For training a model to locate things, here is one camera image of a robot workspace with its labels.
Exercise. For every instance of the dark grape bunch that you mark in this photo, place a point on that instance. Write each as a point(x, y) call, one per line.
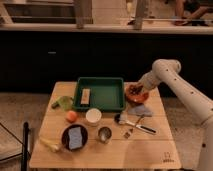
point(135, 89)

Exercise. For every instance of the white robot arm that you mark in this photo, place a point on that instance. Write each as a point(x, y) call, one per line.
point(167, 71)

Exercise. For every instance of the red bowl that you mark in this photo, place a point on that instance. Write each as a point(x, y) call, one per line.
point(138, 99)

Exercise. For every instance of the green plastic tray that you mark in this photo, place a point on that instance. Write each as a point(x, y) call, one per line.
point(106, 94)

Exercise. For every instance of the wooden block in tray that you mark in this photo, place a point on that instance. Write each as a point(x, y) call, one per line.
point(85, 96)

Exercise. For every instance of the white cup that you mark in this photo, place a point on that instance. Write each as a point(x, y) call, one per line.
point(93, 116)

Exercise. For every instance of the blue cloth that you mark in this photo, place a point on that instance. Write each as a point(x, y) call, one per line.
point(140, 110)

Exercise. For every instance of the orange fruit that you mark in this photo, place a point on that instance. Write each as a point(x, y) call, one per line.
point(71, 116)

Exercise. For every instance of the metal cup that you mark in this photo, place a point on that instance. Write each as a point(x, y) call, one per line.
point(104, 134)

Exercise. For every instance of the metal fork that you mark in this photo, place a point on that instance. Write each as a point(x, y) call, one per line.
point(129, 132)

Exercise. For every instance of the blue sponge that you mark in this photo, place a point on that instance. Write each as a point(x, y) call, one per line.
point(75, 138)

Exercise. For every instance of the pale corn toy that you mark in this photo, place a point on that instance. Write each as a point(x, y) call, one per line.
point(51, 145)

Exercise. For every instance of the black-handled spatula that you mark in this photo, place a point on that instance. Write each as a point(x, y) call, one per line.
point(121, 119)

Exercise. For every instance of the black chair frame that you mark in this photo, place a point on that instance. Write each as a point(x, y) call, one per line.
point(25, 154)

